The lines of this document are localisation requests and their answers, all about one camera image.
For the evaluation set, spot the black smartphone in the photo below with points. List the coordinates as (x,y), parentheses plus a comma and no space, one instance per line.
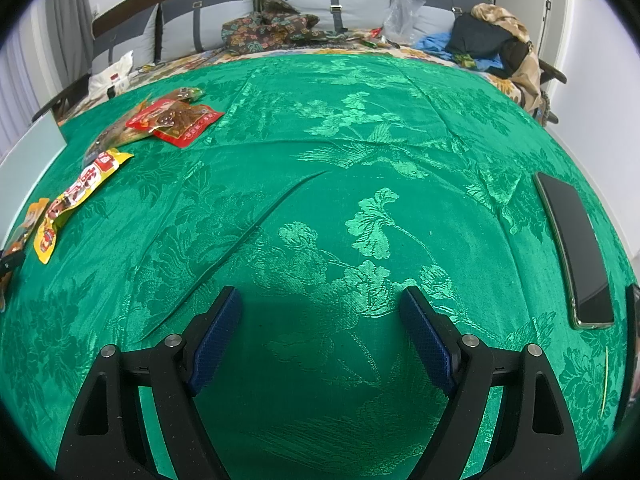
(575,245)

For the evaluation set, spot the grey curtain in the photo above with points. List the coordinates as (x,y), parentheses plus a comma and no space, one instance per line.
(50,20)

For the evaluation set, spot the orange translucent snack packet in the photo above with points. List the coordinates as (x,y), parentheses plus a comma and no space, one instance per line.
(112,135)

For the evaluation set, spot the smartphone with lit screen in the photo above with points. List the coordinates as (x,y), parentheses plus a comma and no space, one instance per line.
(631,350)

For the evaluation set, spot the clear plastic bag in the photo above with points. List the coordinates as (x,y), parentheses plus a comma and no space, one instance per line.
(402,15)

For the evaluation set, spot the colourful floral bedsheet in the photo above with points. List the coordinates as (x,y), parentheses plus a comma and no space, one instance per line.
(200,60)

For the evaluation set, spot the dark chair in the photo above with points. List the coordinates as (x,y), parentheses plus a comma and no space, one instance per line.
(552,77)

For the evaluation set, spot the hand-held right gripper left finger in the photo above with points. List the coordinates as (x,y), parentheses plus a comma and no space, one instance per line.
(215,342)

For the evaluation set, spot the green floral blanket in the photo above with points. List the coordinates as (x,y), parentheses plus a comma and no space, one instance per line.
(320,185)

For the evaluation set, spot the black clothing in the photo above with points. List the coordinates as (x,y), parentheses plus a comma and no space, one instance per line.
(475,35)

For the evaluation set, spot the white plastic bag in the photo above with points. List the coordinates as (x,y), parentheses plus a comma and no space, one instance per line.
(110,72)

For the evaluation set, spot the dark patterned cloth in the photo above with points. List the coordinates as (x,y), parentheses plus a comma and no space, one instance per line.
(270,27)

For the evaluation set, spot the white flat box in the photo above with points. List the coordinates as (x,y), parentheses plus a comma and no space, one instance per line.
(30,150)

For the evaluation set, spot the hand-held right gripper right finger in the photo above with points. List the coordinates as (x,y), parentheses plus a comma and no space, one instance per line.
(425,342)

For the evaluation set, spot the blue cloth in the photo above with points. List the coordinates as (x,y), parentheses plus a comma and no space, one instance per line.
(435,42)

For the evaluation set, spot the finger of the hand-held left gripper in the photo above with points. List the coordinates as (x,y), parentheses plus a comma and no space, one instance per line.
(11,260)

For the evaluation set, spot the thin yellow stick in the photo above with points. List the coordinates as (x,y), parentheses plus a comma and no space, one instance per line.
(605,380)

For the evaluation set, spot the small red green wrapper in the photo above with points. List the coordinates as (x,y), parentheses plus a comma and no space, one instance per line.
(375,40)

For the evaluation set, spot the beige patterned garment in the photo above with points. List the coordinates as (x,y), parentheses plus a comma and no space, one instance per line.
(525,70)

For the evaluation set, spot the red yellow snack packet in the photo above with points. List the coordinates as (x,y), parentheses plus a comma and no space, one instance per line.
(27,220)

